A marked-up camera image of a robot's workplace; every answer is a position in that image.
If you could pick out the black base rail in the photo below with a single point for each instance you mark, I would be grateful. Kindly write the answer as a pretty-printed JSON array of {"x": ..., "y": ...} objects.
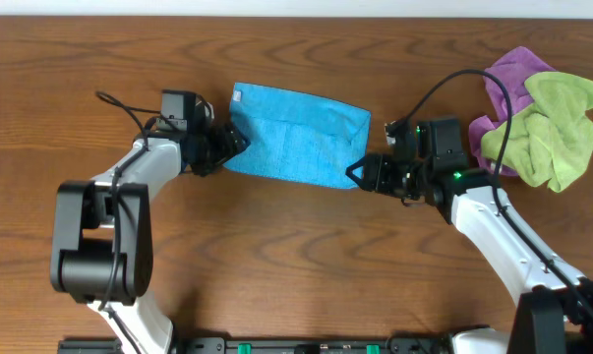
[{"x": 394, "y": 345}]

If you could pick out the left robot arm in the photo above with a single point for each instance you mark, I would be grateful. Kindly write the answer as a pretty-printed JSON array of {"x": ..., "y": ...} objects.
[{"x": 102, "y": 250}]

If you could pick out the purple cloth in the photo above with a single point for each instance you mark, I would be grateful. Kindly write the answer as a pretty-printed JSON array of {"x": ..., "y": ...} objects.
[{"x": 513, "y": 69}]

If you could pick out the blue cloth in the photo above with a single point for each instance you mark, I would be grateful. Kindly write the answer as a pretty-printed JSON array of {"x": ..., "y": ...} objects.
[{"x": 297, "y": 137}]

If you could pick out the green cloth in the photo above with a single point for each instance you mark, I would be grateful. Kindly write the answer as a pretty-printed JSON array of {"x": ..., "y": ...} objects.
[{"x": 551, "y": 140}]

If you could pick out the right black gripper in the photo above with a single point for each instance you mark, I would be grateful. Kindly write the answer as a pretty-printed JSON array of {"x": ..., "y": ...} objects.
[{"x": 376, "y": 175}]

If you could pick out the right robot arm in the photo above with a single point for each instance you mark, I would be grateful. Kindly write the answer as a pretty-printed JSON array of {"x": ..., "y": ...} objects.
[{"x": 554, "y": 300}]

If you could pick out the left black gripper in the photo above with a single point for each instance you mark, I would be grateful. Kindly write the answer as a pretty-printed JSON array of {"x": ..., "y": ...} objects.
[{"x": 229, "y": 146}]

